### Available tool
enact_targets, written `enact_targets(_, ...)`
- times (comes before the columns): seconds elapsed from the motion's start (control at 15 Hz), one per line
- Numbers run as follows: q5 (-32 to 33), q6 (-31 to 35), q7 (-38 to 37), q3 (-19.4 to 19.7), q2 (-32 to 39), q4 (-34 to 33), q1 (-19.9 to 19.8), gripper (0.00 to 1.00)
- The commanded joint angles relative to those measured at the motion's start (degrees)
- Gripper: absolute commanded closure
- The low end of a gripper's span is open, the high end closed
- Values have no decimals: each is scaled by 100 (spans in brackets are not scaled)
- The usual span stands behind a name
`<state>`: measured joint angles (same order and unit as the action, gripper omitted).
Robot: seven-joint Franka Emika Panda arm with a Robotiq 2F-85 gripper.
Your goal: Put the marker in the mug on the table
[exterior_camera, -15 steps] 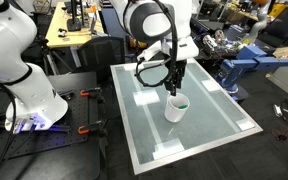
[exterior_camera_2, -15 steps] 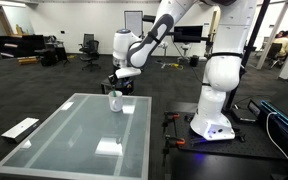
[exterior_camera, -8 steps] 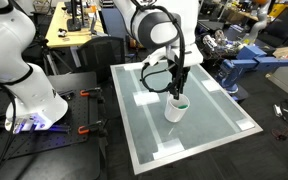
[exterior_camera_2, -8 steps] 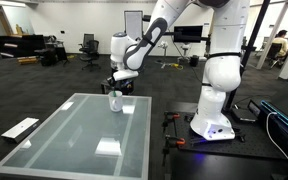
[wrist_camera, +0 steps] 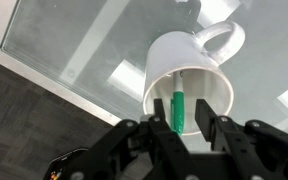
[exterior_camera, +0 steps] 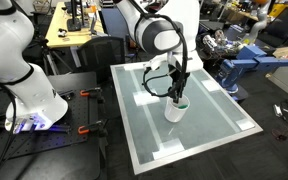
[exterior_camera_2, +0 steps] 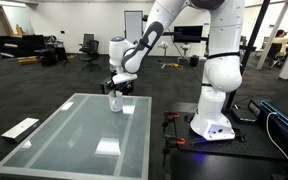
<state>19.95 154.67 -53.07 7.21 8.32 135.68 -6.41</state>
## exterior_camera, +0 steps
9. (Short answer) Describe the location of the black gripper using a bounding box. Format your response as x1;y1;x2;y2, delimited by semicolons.
168;70;190;104

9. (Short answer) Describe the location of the white ceramic mug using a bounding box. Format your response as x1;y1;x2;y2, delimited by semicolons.
163;94;191;124

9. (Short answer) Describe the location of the white red robot hand mechanism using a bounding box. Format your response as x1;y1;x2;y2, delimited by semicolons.
202;29;228;54

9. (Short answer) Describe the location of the orange black bar clamp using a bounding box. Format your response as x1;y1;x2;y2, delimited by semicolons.
79;87;106;104
77;119;109;138

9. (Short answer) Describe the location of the black mesh office chair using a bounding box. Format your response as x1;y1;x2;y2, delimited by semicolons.
75;35;127;84

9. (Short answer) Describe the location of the white power adapter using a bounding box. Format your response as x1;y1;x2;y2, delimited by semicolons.
273;104;284;118

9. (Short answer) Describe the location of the black base mounting clamp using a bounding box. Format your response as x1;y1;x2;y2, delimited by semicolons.
47;123;82;135
56;89;76;101

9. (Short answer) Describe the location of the cardboard box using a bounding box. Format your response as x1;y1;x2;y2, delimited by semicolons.
272;44;288;60

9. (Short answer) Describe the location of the black padded chair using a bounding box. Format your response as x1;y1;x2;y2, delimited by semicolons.
263;6;288;48

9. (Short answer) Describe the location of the black monitor stand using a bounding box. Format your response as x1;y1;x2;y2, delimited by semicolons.
65;0;83;33

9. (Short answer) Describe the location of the light wooden desk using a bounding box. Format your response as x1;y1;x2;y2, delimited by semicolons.
45;1;106;49

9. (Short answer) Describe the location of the black perforated mounting board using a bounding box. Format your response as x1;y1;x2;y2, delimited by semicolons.
0;87;102;165

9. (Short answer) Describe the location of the black camera tripod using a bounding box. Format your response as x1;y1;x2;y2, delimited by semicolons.
30;36;72;77

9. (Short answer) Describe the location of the black base cable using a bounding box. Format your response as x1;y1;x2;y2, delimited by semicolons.
0;79;20;180

